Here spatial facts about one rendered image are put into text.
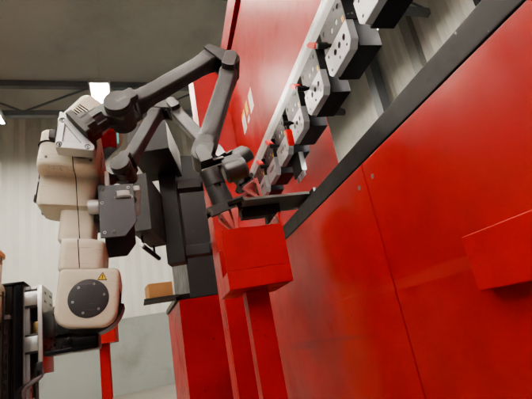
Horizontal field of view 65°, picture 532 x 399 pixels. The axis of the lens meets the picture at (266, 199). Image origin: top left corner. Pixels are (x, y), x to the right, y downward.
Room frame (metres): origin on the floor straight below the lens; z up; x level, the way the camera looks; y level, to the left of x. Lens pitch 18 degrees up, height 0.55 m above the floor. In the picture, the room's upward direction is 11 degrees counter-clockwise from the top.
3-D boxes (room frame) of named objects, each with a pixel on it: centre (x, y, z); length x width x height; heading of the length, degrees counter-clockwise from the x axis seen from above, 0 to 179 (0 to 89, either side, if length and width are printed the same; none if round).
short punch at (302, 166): (1.50, -0.15, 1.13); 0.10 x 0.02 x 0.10; 15
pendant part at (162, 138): (2.58, 0.68, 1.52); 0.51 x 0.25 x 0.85; 4
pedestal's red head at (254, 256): (1.11, 0.07, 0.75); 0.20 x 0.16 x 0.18; 16
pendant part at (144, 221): (2.53, 0.76, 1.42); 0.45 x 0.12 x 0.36; 4
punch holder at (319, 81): (1.14, -0.25, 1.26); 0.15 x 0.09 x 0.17; 15
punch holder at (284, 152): (1.53, -0.14, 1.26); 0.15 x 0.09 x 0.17; 15
